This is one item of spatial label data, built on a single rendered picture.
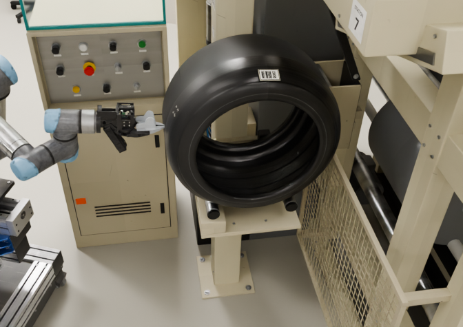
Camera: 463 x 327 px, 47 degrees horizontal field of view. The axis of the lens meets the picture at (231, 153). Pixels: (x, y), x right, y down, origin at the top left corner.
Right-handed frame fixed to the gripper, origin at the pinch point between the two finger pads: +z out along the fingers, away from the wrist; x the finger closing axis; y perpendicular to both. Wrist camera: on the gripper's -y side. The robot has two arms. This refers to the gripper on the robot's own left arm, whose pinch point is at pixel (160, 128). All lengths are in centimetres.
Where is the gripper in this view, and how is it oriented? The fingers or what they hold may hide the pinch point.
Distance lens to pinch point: 174.5
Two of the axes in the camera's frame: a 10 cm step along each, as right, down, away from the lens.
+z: 9.8, 0.1, 2.1
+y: 1.3, -7.9, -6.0
